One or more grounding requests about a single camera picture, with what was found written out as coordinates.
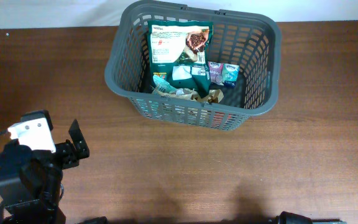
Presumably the mint green wipes packet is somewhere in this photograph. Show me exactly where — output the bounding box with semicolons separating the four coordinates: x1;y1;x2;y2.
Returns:
152;75;177;95

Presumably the green coffee bean bag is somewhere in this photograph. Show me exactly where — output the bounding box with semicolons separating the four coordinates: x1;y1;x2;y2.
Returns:
147;20;213;97

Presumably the orange spaghetti packet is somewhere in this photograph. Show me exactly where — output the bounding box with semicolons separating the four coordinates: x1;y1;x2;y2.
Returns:
211;112;232;126

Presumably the brown clear snack bag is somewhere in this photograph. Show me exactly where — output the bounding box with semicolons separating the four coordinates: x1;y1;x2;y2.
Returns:
191;89;224;104

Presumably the Kleenex tissue multipack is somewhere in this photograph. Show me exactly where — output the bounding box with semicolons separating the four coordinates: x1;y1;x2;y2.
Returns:
208;62;239;88

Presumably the beige paper pouch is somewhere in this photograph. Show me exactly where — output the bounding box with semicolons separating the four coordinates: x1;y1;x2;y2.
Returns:
163;88;198;100

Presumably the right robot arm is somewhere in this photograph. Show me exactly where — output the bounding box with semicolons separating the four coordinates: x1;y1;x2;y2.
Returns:
273;212;313;224

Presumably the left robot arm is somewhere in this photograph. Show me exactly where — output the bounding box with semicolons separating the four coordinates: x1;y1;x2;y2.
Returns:
0;119;90;223

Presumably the grey plastic basket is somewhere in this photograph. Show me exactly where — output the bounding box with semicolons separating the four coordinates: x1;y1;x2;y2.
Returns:
104;1;282;131

